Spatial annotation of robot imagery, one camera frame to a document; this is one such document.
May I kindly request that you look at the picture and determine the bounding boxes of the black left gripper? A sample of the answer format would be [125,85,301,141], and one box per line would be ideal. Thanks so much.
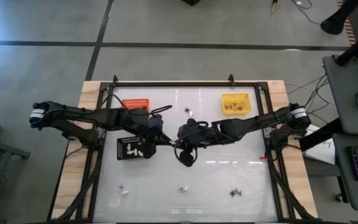
[141,126,173,159]

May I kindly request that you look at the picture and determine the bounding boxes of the black desk leg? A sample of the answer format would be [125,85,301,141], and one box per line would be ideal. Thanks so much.
[299,118,335,152]

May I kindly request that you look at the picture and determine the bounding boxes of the orange plastic basket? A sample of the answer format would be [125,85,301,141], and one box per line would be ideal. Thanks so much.
[121,98,150,110]

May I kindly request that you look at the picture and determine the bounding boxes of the grey desk top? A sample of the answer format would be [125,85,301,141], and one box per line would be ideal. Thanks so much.
[323,55,358,135]
[333,133,358,212]

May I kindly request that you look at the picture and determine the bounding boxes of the striped floor mat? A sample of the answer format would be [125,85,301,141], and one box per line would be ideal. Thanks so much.
[336,0,357,46]

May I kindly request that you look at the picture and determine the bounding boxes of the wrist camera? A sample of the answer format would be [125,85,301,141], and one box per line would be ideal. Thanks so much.
[147,114,163,130]
[178,149,196,167]

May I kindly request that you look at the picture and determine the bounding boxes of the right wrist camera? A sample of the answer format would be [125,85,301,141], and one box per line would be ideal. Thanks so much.
[178,149,196,167]

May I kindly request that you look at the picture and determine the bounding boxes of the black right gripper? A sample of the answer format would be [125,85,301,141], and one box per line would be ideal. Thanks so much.
[174,124,206,149]

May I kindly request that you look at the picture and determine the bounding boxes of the clear round plastic disc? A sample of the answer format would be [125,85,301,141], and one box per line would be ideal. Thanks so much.
[107,194,121,208]

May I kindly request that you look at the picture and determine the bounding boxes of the black plastic basket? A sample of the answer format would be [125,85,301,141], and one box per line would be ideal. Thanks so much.
[116,135,150,161]

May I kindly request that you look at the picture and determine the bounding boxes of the white box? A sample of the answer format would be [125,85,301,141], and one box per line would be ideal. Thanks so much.
[303,123,336,165]

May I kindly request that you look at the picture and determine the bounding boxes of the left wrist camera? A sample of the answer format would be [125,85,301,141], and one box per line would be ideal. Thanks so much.
[147,114,163,130]

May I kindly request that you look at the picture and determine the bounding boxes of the person's foot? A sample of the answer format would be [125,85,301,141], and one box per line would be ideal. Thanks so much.
[320,0,358,35]

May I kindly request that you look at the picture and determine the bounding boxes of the black aluminium table frame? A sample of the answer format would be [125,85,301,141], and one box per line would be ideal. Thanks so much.
[47,81,318,223]

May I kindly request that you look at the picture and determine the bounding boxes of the yellow plastic basket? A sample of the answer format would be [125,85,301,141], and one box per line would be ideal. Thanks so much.
[221,93,252,115]

